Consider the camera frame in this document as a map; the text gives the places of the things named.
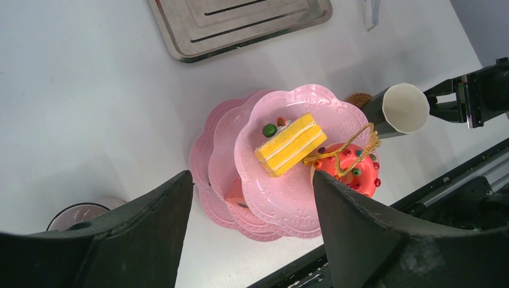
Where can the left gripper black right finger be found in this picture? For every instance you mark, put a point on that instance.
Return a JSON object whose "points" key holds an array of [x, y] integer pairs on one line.
{"points": [[369, 244]]}

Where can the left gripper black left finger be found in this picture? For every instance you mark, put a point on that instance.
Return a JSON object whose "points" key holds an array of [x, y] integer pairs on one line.
{"points": [[138, 244]]}

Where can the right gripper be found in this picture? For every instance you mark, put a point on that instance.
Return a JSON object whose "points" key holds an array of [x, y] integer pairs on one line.
{"points": [[472, 98]]}

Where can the mauve cup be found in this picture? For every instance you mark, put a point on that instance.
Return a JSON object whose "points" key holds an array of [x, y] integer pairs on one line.
{"points": [[83, 211]]}

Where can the black cup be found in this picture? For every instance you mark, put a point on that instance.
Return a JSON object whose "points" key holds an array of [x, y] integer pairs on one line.
{"points": [[398, 111]]}

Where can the red layered cake slice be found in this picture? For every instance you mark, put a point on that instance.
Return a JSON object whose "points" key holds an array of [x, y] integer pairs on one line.
{"points": [[235, 195]]}

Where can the pink three-tier cake stand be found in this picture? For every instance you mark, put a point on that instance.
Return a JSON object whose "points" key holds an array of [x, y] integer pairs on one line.
{"points": [[281, 206]]}

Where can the yellow cake slice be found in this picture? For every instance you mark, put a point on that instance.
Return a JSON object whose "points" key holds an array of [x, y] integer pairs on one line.
{"points": [[290, 145]]}

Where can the stainless steel food tongs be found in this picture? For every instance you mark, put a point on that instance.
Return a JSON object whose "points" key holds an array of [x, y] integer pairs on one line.
{"points": [[371, 13]]}

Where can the light woven round coaster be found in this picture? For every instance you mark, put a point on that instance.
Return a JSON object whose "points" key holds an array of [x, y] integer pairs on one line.
{"points": [[359, 99]]}

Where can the stainless steel serving tray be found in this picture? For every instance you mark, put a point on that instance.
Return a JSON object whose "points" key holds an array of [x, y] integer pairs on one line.
{"points": [[196, 30]]}

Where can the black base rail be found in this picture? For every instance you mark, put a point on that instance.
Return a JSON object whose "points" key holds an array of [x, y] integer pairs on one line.
{"points": [[473, 196]]}

